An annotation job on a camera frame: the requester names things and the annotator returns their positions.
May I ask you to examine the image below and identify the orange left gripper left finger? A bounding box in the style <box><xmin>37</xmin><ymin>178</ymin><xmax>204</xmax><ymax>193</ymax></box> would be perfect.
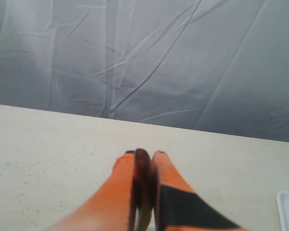
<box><xmin>47</xmin><ymin>151</ymin><xmax>135</xmax><ymax>231</ymax></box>

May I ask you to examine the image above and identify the dark wooden spoon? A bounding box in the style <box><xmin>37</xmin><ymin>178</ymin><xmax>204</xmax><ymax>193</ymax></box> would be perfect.
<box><xmin>133</xmin><ymin>148</ymin><xmax>157</xmax><ymax>231</ymax></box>

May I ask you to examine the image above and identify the white rectangular plastic tray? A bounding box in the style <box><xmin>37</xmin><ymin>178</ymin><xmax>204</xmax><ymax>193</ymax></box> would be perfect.
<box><xmin>276</xmin><ymin>191</ymin><xmax>289</xmax><ymax>231</ymax></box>

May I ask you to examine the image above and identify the white backdrop curtain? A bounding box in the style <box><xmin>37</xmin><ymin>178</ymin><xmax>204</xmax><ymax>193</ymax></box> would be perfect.
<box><xmin>0</xmin><ymin>0</ymin><xmax>289</xmax><ymax>142</ymax></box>

